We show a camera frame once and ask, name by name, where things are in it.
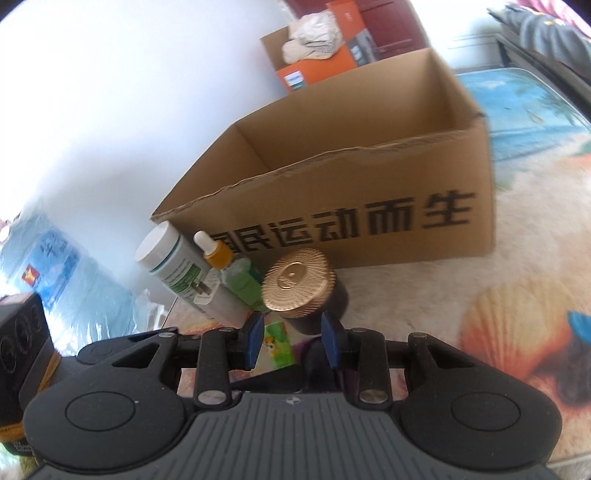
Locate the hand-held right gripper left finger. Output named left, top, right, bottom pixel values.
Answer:
left=110, top=313, right=265, bottom=409

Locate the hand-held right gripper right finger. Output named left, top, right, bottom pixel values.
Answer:
left=321, top=312, right=467, bottom=405

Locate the dark jar with gold lid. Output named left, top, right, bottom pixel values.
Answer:
left=261, top=249, right=350, bottom=336

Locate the brown cardboard box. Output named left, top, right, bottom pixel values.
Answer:
left=151, top=46, right=498, bottom=271

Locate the green printed card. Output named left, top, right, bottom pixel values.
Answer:
left=262, top=322, right=295, bottom=369

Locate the white plug adapter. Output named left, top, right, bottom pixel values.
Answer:
left=193, top=272, right=253, bottom=322

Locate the orange dropper bottle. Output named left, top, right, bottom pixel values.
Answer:
left=193, top=230, right=234, bottom=271

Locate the white bottle with green label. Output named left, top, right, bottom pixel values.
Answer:
left=135, top=221, right=209, bottom=308

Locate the black speaker box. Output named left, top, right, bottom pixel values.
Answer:
left=0, top=292, right=62, bottom=444

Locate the dark printed box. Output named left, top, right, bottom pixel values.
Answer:
left=0, top=438, right=38, bottom=460

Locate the orange appliance box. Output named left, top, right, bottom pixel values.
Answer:
left=260, top=0, right=383, bottom=95

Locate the white cloth on box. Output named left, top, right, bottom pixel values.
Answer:
left=281, top=11, right=347, bottom=64

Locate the red wooden door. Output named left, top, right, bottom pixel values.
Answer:
left=286, top=0, right=431, bottom=63

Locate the grey clothing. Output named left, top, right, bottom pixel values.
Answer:
left=488, top=2, right=591, bottom=81

